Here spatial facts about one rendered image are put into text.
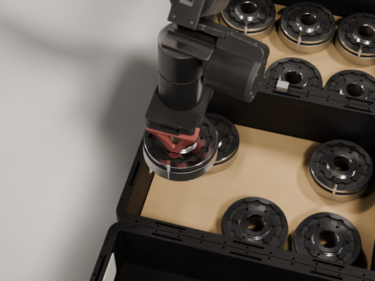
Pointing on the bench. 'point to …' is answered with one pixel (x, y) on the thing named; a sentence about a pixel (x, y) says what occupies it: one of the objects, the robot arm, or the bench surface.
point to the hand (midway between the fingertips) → (179, 133)
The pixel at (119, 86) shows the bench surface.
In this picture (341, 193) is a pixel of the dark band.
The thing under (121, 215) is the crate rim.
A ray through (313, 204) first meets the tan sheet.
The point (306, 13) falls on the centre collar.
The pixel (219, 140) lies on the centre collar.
